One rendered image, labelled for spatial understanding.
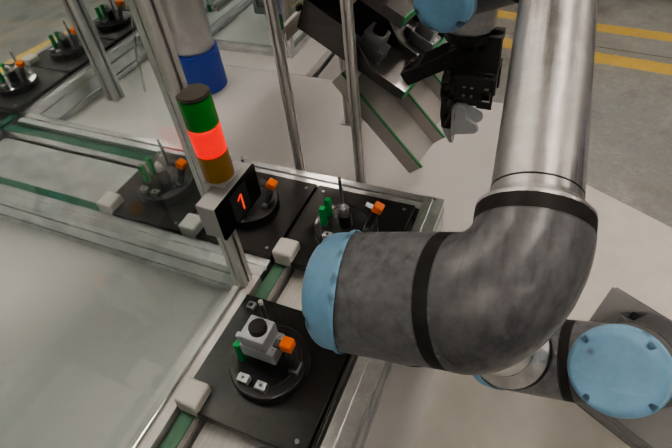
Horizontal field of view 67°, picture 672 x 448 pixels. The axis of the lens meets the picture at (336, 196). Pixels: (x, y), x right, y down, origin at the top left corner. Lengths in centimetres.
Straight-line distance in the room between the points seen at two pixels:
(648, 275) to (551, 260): 89
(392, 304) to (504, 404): 64
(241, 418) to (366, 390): 21
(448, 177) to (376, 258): 98
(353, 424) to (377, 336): 47
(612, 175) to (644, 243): 157
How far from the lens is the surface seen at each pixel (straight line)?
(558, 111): 47
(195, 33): 179
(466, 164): 145
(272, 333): 85
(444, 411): 101
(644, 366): 77
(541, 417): 104
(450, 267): 39
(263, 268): 110
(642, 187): 287
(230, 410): 93
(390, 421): 100
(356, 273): 43
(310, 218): 115
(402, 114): 127
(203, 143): 79
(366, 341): 44
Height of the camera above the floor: 178
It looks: 43 degrees down
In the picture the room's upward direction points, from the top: 7 degrees counter-clockwise
